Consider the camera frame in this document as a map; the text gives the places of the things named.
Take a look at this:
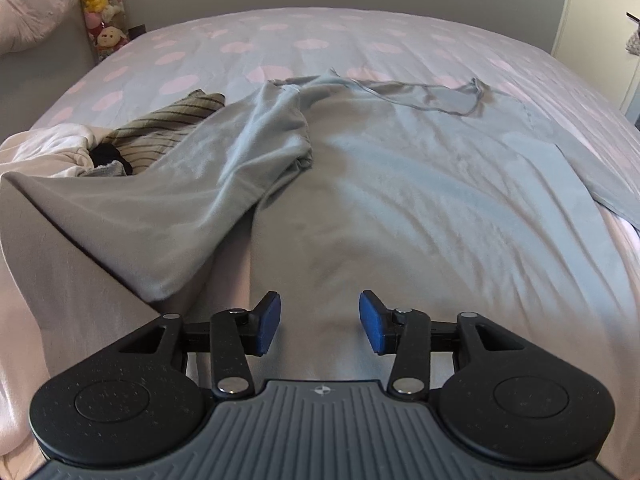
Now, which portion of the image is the pink polka dot bedsheet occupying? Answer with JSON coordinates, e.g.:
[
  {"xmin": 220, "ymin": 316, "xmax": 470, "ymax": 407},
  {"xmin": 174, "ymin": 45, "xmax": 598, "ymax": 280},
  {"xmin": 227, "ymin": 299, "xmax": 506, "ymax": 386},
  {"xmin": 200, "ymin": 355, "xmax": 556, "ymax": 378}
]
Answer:
[{"xmin": 29, "ymin": 6, "xmax": 640, "ymax": 241}]

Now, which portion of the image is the black garment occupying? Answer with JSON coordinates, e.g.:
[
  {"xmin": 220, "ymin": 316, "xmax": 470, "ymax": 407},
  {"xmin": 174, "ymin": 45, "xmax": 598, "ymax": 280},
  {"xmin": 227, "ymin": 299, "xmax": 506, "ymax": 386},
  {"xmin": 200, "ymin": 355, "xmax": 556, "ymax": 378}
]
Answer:
[{"xmin": 89, "ymin": 143, "xmax": 132, "ymax": 174}]

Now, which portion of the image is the white cabinet door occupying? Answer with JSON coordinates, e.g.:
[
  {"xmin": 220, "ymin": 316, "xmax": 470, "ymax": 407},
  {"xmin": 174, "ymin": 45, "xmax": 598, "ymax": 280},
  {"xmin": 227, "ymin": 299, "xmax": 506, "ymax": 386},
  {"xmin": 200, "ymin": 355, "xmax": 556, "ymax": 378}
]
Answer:
[{"xmin": 552, "ymin": 0, "xmax": 639, "ymax": 122}]

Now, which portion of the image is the light blue-grey long-sleeve shirt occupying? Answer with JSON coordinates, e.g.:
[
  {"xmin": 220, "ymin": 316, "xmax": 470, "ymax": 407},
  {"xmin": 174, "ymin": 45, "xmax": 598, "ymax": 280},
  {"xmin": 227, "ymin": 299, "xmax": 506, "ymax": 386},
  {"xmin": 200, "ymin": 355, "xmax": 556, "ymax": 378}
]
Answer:
[{"xmin": 0, "ymin": 68, "xmax": 640, "ymax": 386}]

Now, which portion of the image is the dark wall socket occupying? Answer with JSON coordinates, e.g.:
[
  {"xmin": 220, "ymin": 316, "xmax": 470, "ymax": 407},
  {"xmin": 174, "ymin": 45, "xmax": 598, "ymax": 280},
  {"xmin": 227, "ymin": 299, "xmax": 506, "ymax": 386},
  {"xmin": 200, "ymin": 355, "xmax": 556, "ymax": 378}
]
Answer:
[{"xmin": 128, "ymin": 25, "xmax": 146, "ymax": 40}]

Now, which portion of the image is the brown striped garment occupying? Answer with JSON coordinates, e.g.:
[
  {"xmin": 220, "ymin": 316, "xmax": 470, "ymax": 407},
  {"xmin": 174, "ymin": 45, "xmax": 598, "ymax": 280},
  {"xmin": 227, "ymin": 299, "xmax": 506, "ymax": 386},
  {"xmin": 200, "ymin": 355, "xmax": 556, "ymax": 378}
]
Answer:
[{"xmin": 102, "ymin": 89, "xmax": 226, "ymax": 174}]

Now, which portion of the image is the cream white sweater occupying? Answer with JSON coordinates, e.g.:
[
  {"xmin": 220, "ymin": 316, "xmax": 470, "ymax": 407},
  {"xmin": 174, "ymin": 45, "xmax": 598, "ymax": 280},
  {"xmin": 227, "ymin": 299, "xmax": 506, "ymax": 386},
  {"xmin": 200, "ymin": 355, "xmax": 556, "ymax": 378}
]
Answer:
[{"xmin": 0, "ymin": 122, "xmax": 166, "ymax": 461}]

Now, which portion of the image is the clear tube of plush toys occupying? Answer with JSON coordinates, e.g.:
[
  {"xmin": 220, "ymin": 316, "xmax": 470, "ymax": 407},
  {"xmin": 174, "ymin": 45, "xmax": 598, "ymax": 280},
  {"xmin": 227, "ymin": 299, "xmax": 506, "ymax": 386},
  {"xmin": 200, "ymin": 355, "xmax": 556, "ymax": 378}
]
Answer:
[{"xmin": 80, "ymin": 0, "xmax": 129, "ymax": 62}]

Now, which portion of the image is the grey knit sock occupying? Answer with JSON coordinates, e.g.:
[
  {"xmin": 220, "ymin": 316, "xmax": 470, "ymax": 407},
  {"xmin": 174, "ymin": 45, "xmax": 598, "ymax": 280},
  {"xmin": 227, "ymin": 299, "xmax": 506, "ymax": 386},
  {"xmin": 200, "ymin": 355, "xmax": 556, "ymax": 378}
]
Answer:
[{"xmin": 82, "ymin": 160, "xmax": 127, "ymax": 178}]

